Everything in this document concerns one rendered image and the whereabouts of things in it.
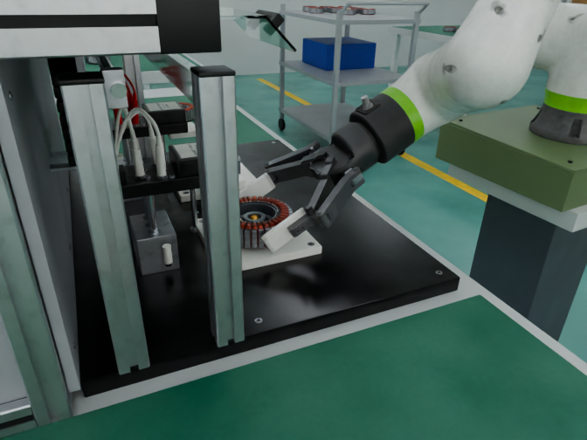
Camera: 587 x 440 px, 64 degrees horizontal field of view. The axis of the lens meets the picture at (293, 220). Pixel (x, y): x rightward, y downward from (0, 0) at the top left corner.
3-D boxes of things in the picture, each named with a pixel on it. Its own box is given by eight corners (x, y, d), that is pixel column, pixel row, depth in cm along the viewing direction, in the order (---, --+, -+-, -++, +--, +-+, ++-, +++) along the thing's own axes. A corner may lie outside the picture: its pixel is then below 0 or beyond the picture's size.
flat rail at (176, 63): (130, 37, 91) (128, 20, 89) (222, 117, 41) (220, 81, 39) (124, 37, 90) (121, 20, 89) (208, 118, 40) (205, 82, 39)
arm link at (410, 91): (466, 105, 79) (431, 49, 77) (511, 88, 67) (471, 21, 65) (400, 152, 78) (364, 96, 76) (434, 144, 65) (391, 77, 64)
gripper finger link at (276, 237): (311, 221, 65) (313, 223, 65) (270, 250, 65) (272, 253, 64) (301, 206, 63) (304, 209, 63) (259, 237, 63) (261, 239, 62)
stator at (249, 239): (275, 210, 76) (275, 189, 75) (304, 242, 67) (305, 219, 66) (208, 222, 72) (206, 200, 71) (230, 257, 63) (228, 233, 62)
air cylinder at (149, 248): (169, 242, 69) (165, 209, 66) (180, 268, 63) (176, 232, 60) (134, 249, 67) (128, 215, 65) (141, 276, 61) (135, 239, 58)
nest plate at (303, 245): (281, 210, 79) (281, 203, 79) (321, 253, 67) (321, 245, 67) (193, 225, 74) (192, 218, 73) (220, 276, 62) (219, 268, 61)
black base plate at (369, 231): (278, 147, 115) (278, 139, 114) (458, 290, 63) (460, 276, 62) (70, 173, 98) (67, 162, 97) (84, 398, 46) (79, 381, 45)
